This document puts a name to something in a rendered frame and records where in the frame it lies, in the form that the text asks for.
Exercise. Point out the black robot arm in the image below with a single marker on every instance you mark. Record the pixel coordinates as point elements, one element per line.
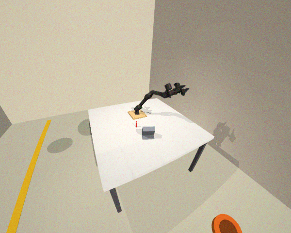
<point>168,93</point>

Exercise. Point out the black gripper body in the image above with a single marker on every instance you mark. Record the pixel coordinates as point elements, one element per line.
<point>179,91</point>

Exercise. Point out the grey sloped panel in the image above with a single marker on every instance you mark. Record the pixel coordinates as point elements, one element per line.
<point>148,132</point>

